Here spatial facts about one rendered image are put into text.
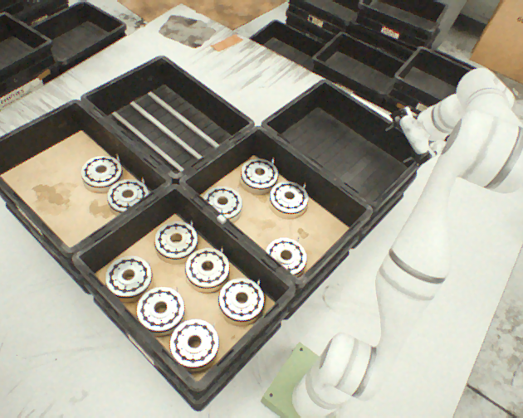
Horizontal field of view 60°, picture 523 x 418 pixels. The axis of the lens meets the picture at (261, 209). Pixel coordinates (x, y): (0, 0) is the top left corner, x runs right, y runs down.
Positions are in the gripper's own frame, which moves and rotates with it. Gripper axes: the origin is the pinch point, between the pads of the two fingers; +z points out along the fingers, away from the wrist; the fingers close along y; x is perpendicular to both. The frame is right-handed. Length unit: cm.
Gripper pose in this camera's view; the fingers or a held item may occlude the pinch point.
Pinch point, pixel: (398, 143)
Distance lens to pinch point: 123.4
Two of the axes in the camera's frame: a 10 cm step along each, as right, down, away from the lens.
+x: -8.4, 4.6, -3.0
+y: -4.8, -8.7, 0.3
